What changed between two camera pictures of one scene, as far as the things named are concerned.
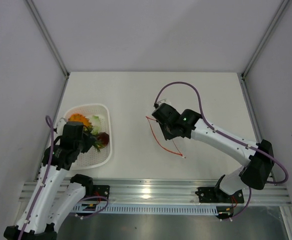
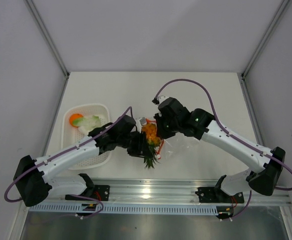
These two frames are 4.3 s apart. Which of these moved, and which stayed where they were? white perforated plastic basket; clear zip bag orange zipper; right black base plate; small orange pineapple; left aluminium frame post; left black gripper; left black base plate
Moved: small orange pineapple; left black gripper; clear zip bag orange zipper
Stayed: white perforated plastic basket; left black base plate; right black base plate; left aluminium frame post
